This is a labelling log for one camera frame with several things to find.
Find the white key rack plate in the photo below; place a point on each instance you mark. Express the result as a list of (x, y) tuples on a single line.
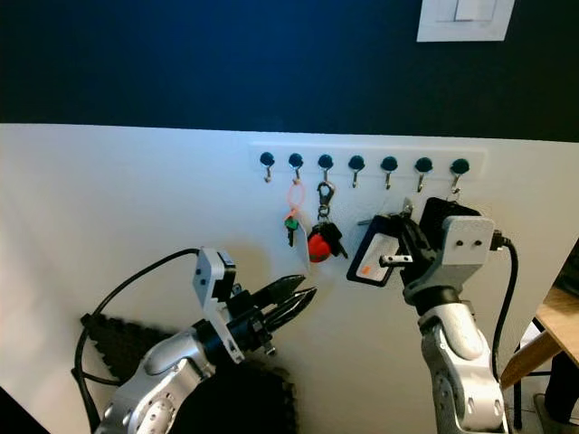
[(371, 150)]

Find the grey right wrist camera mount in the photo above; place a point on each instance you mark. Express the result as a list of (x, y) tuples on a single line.
[(468, 244)]

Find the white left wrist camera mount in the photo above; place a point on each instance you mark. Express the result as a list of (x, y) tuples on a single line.
[(210, 289)]

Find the black foam puzzle mat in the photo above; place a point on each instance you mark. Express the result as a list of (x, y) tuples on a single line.
[(262, 398)]

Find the large white light switch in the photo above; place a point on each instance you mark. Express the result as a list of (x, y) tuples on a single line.
[(466, 18)]

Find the metal key bunch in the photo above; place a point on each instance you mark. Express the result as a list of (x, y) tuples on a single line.
[(405, 210)]

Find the dark knob metal hook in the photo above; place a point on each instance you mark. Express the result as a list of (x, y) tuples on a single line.
[(266, 158), (389, 164), (356, 163), (423, 165), (296, 160), (326, 161), (460, 166)]

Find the wooden table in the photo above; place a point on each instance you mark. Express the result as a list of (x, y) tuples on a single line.
[(556, 316)]

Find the blue card holder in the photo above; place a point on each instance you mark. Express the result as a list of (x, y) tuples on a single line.
[(375, 258)]

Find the black carabiner with red ball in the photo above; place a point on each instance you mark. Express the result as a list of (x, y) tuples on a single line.
[(318, 246)]

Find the green key on orange loop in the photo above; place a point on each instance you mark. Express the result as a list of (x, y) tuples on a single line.
[(290, 221)]

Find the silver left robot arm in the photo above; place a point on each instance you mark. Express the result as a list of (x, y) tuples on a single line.
[(154, 380)]

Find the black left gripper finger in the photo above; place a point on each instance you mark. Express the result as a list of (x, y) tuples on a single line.
[(280, 288), (294, 309)]

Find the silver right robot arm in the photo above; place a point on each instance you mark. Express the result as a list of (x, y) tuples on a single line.
[(461, 362)]

